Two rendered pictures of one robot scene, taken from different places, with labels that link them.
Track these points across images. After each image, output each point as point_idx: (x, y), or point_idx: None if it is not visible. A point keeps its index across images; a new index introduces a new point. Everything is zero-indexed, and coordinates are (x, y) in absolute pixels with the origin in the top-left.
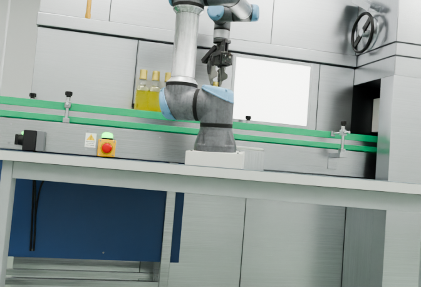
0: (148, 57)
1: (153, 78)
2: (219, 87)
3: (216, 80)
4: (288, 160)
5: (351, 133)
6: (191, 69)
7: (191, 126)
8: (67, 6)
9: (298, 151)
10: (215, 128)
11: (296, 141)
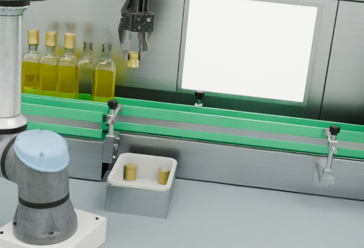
0: None
1: (46, 44)
2: (31, 150)
3: (157, 32)
4: (247, 170)
5: (362, 133)
6: (6, 105)
7: (87, 125)
8: None
9: (265, 158)
10: (30, 208)
11: (265, 142)
